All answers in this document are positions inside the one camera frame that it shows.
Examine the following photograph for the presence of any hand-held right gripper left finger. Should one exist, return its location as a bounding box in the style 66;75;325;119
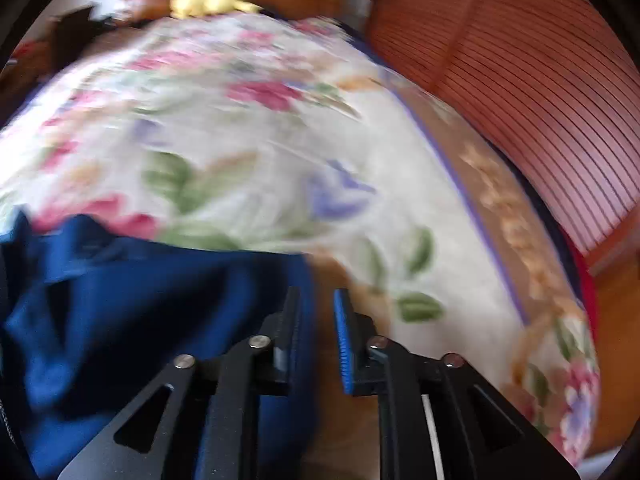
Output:
59;287;302;480

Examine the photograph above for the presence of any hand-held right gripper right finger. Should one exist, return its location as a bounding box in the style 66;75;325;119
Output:
334;289;581;480

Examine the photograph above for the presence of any blue suit jacket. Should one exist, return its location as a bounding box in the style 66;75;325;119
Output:
0;210;318;480

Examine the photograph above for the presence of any floral blanket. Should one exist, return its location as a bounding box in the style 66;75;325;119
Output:
0;12;601;466

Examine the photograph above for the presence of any blue bed sheet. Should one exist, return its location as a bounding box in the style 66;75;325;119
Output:
340;22;397;75

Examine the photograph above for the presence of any wooden louvered wardrobe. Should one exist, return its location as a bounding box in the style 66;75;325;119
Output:
367;0;640;271

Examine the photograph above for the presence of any black chair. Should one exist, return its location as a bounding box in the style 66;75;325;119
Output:
50;5;108;68

